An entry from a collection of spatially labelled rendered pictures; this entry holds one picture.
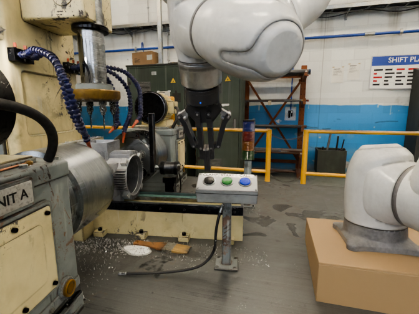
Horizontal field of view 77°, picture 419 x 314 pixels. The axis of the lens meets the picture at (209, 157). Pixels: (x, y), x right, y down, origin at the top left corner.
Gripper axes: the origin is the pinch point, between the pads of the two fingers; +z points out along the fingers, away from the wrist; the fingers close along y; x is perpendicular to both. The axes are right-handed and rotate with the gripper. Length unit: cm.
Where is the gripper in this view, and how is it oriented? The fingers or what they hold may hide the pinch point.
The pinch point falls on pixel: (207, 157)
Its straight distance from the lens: 69.6
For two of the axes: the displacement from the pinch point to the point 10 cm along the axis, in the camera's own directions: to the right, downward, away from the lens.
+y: -9.9, -0.1, 1.1
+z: 0.6, 7.9, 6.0
